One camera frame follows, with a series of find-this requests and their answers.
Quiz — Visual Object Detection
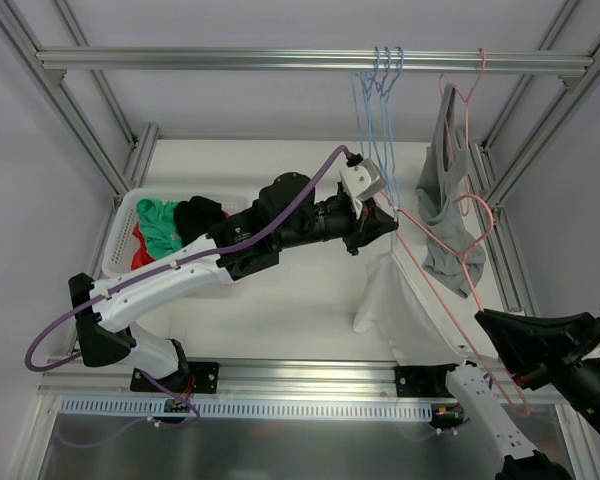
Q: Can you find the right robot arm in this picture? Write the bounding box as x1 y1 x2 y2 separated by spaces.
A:
426 309 600 479

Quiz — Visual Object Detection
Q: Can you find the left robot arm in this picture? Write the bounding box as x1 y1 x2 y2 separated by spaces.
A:
69 173 398 393

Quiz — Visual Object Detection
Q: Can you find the white slotted cable duct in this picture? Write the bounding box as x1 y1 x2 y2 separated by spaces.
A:
59 396 433 423

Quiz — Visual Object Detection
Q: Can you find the blue hanger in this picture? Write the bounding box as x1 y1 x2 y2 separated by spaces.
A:
351 47 382 164
376 46 404 207
359 47 398 203

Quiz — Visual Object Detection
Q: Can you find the red tank top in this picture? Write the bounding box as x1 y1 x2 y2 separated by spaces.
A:
131 224 154 270

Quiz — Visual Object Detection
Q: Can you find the white plastic basket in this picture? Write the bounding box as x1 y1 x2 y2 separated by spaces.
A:
101 185 250 280

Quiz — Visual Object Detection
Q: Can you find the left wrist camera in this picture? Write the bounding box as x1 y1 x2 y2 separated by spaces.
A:
340 154 386 219

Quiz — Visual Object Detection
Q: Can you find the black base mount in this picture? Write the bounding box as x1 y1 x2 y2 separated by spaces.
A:
393 364 456 398
130 361 220 394

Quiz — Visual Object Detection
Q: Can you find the white tank top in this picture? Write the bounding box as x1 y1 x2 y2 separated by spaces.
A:
353 234 495 366

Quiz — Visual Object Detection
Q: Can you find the green tank top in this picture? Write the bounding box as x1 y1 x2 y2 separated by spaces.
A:
136 198 183 260

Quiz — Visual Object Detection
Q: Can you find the aluminium frame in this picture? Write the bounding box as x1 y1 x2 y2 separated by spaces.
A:
0 0 600 480

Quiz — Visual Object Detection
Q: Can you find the aluminium hanging rail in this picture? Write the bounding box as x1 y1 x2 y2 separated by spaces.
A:
36 47 593 76

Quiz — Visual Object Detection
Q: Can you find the grey tank top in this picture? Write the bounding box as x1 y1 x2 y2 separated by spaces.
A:
415 84 486 299

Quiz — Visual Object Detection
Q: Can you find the front aluminium rail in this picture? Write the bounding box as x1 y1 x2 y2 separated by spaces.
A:
37 355 571 399

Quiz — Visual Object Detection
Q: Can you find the black tank top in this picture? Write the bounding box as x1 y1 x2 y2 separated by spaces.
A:
173 196 227 245

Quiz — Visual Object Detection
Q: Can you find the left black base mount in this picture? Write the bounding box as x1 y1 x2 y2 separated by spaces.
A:
130 361 220 394

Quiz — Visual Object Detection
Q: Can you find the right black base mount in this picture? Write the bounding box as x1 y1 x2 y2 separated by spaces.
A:
393 364 456 398

